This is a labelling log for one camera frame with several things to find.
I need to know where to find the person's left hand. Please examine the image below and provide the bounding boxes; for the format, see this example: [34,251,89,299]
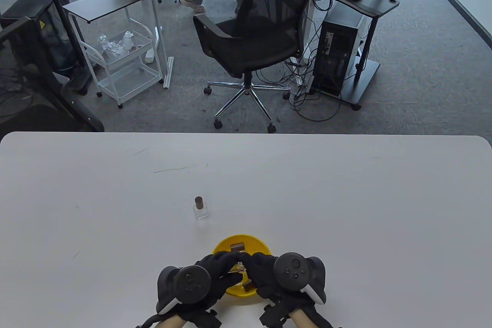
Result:
[169,251,243,328]

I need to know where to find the person's right hand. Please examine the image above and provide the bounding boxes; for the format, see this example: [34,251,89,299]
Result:
[240,252,331,328]

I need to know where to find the person's left forearm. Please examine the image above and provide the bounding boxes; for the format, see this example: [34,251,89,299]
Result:
[154,315,185,328]

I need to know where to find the person's right forearm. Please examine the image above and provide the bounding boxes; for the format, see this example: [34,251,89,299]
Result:
[288,311,319,328]

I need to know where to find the yellow bowl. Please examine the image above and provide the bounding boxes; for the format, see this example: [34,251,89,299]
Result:
[213,234,272,298]

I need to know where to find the black and white tracking controller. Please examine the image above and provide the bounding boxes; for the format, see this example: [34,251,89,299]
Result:
[157,265,213,314]
[273,252,327,305]

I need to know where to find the white metal utility cart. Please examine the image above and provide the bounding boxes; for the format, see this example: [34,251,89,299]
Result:
[68,9,165,109]

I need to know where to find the black computer tower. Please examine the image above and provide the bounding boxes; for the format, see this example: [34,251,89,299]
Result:
[312,2,366,98]

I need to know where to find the crumpled clear plastic wrap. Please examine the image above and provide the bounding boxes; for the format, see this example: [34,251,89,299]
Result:
[97,30,135,56]

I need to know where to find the black mesh office chair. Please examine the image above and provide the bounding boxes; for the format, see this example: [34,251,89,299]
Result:
[193,0,330,132]

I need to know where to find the dark wooden cart top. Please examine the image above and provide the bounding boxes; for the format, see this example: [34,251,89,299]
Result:
[62,0,148,24]

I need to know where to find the black mobile computer stand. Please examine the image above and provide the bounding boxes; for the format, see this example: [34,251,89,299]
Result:
[306,0,400,110]

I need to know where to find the black equipment cabinet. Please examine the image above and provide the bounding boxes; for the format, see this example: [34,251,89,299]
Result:
[0,0,83,75]

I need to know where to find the black stand pole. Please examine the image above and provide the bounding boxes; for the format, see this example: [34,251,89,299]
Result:
[36,0,93,96]

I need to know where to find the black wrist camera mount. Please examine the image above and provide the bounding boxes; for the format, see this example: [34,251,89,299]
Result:
[192,308,223,328]
[259,304,289,328]

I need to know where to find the black floor cables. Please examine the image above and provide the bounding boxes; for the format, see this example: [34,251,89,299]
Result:
[256,49,342,123]

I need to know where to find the white metal frame desk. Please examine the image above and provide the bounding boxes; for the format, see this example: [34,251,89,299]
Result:
[101,0,353,89]

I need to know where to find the large black equipment frame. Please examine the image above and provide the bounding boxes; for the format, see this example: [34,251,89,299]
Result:
[0,17,105,132]

